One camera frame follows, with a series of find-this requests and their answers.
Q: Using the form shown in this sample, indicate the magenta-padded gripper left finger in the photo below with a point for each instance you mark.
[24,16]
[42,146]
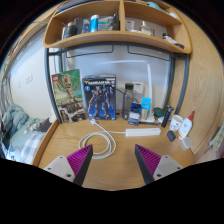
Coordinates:
[75,163]

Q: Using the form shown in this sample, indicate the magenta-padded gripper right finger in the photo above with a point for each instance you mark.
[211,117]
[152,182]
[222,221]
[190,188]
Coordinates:
[153,163]

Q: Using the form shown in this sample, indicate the black charger block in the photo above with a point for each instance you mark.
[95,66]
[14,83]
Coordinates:
[171,135]

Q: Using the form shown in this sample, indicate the white power strip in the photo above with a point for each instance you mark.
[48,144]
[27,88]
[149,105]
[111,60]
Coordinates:
[143,132]

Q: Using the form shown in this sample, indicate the small clear plastic box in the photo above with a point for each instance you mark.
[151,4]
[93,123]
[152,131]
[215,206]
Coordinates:
[187,143]

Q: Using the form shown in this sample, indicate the white mug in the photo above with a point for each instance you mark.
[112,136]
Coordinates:
[176,123]

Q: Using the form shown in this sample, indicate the white bottle with red pump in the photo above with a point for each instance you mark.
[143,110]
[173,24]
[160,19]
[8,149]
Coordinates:
[184,128]

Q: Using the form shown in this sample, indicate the black electric shaver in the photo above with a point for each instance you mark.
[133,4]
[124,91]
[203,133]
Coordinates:
[166,117]

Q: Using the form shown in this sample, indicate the small blue open carton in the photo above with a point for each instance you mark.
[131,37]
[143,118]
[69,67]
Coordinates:
[134,116]

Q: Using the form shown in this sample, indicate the dark green round container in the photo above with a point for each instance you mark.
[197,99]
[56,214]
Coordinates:
[159,112]

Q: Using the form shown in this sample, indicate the tall light blue carton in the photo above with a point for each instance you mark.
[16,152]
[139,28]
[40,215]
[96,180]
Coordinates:
[145,103]

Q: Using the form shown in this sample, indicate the bed with bedding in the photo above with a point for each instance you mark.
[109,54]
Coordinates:
[20,133]

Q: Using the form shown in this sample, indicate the blue robot model kit box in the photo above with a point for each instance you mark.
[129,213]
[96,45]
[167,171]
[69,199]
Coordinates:
[100,100]

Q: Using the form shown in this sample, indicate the dark clear water bottle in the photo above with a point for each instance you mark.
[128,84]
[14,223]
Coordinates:
[127,100]

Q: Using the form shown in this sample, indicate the green figure building set box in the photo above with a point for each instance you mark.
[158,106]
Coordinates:
[68,93]

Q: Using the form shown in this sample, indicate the white desk lamp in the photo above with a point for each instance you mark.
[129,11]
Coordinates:
[149,76]

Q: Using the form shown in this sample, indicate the wooden shelf unit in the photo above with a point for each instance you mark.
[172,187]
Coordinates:
[116,36]

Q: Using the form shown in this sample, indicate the white wall device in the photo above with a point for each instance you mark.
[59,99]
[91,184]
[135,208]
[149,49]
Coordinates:
[139,87]

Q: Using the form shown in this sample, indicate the dark metal desk frame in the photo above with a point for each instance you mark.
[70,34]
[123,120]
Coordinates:
[171,76]

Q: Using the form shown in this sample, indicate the white wall socket plate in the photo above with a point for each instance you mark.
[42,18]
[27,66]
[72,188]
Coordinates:
[28,78]

